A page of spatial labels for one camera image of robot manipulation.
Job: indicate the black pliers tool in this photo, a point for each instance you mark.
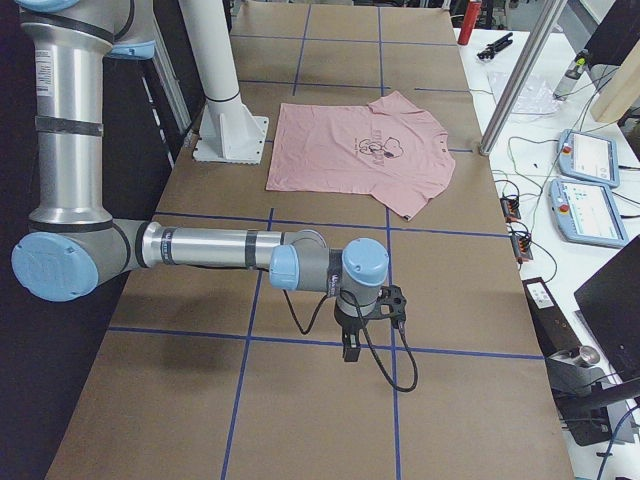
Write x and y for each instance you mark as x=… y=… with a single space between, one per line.
x=492 y=49

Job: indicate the lower teach pendant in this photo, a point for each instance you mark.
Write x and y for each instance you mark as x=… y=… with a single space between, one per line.
x=586 y=213

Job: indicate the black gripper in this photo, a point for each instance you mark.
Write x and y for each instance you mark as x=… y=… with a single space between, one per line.
x=346 y=321

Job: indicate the pink Snoopy t-shirt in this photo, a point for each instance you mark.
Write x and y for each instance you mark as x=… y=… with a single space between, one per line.
x=389 y=149

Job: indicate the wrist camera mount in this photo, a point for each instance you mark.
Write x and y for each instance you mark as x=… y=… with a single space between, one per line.
x=391 y=304

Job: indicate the red cylinder bottle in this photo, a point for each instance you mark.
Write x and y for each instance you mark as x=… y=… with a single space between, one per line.
x=470 y=17

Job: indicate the upper teach pendant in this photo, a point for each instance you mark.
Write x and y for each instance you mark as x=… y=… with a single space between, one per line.
x=588 y=157

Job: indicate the black box with white label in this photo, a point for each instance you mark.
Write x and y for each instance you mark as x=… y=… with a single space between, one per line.
x=553 y=331

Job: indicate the silver metal cylinder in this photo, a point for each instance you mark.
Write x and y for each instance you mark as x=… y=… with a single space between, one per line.
x=587 y=356

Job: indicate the clear plastic bag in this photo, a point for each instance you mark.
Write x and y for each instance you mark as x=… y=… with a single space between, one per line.
x=535 y=98

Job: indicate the teach pendant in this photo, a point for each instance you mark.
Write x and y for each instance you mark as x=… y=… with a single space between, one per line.
x=588 y=157
x=586 y=213

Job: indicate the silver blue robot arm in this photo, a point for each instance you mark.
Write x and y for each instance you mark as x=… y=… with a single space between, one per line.
x=75 y=244

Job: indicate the grey handheld device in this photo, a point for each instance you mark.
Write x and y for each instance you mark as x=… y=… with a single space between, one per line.
x=572 y=75

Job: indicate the black monitor near edge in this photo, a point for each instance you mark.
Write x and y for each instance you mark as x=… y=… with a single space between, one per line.
x=609 y=303

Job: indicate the aluminium frame post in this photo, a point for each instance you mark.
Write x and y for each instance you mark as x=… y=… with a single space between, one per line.
x=530 y=52

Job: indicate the wooden board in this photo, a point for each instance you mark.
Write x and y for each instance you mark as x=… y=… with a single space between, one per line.
x=622 y=90

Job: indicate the lower orange connector board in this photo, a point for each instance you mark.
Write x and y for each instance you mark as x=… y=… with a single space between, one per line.
x=521 y=246

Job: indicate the upper orange connector board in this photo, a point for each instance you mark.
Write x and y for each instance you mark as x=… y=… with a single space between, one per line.
x=510 y=209

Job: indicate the orange connector board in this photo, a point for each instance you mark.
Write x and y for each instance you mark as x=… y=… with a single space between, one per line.
x=510 y=209
x=521 y=246

